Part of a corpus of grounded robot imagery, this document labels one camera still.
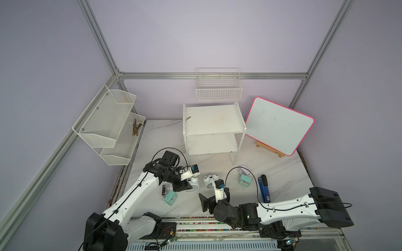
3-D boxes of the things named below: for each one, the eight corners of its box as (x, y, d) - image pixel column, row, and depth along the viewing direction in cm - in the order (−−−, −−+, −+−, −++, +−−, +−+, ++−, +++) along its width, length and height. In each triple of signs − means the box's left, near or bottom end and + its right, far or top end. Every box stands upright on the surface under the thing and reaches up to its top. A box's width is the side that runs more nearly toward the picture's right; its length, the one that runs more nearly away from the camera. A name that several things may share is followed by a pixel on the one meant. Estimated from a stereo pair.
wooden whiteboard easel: (255, 146, 107) (256, 142, 104) (256, 144, 108) (257, 140, 105) (282, 160, 100) (285, 156, 97) (282, 158, 101) (285, 154, 97)
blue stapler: (262, 202, 84) (265, 199, 80) (257, 178, 93) (259, 174, 89) (269, 202, 84) (272, 199, 80) (263, 178, 93) (265, 174, 89)
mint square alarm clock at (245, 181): (238, 184, 91) (239, 180, 86) (239, 178, 93) (241, 174, 89) (248, 188, 89) (250, 184, 85) (249, 181, 92) (251, 177, 87)
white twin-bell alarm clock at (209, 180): (203, 189, 90) (203, 181, 81) (203, 182, 92) (203, 173, 84) (217, 189, 90) (219, 181, 81) (217, 182, 92) (218, 173, 84)
